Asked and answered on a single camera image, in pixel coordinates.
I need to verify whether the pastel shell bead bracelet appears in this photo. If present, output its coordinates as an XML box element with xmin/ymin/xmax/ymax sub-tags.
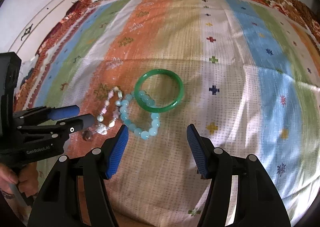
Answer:
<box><xmin>93</xmin><ymin>86</ymin><xmax>124</xmax><ymax>136</ymax></box>

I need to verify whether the colourful striped blanket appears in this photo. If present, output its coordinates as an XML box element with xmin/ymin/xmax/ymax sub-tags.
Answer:
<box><xmin>15</xmin><ymin>0</ymin><xmax>319</xmax><ymax>226</ymax></box>

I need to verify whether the left hand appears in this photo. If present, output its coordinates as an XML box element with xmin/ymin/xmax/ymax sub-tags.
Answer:
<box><xmin>1</xmin><ymin>162</ymin><xmax>39</xmax><ymax>201</ymax></box>

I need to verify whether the light blue bead bracelet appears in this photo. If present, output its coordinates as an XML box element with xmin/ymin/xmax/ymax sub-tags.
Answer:
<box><xmin>119</xmin><ymin>90</ymin><xmax>161</xmax><ymax>140</ymax></box>

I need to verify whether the green jade bangle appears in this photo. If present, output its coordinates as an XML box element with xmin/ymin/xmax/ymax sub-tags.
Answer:
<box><xmin>134</xmin><ymin>68</ymin><xmax>185</xmax><ymax>113</ymax></box>

